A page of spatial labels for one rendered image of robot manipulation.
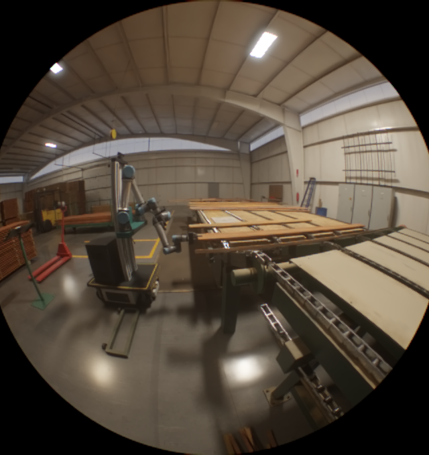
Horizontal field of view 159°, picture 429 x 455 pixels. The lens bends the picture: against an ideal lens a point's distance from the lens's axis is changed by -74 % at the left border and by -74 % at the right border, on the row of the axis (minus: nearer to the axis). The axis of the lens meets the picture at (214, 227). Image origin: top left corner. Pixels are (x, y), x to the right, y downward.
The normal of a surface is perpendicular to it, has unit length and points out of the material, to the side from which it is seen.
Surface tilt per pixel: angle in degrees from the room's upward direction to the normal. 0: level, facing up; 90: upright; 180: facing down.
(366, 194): 90
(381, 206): 90
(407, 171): 92
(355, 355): 90
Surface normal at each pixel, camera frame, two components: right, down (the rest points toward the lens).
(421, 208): -0.98, -0.01
